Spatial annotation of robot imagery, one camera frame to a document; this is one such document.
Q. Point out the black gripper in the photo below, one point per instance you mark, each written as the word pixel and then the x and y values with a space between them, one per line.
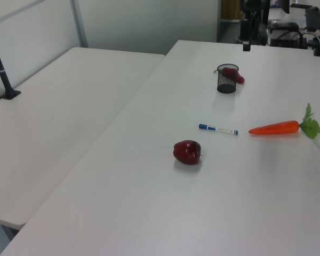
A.
pixel 245 29

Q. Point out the blue and white marker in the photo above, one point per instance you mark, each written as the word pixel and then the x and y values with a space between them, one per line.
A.
pixel 218 129

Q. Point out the red chili pepper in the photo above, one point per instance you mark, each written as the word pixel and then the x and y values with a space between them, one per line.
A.
pixel 240 78

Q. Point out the black mesh pen cup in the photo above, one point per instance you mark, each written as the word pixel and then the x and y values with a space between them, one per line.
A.
pixel 226 82

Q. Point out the wooden cabinet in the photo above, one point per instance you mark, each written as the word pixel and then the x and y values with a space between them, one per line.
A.
pixel 230 9

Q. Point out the black handheld device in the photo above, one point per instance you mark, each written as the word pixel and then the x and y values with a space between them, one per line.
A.
pixel 284 25

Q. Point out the black keyboard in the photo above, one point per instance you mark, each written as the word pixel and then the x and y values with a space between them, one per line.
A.
pixel 314 20

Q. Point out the orange toy carrot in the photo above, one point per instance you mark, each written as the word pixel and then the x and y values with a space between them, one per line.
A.
pixel 277 128

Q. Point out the red apple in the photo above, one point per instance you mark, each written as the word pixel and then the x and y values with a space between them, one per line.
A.
pixel 186 152

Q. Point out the black camera pole with base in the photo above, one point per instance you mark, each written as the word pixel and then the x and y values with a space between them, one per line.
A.
pixel 1 72

